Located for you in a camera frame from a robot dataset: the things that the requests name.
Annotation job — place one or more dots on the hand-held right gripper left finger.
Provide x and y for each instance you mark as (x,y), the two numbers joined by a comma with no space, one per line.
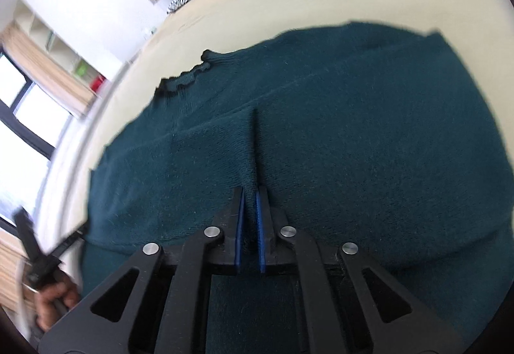
(239,225)

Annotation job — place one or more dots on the black framed window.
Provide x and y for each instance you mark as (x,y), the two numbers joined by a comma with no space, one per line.
(24,137)

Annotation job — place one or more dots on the red container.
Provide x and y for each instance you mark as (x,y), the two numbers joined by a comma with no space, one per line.
(97,83)

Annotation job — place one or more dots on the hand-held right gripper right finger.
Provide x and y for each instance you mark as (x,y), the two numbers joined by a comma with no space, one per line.
(261,225)

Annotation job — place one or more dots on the green container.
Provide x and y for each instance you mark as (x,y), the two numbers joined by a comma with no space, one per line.
(82,69)

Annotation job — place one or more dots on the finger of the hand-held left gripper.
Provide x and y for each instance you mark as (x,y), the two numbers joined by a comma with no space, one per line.
(26,231)
(68,241)

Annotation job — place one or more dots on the white built-in shelf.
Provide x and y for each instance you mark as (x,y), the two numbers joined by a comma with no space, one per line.
(40,26)

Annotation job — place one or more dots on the white window bench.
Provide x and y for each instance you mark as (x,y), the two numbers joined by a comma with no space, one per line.
(66,161)

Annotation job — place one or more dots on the beige curtain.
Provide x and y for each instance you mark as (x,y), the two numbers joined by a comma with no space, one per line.
(48,68)

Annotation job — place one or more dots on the dark green sweater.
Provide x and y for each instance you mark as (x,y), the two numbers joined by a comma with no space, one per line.
(341,137)

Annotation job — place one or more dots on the person's left hand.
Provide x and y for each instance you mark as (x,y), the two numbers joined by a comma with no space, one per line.
(52,301)

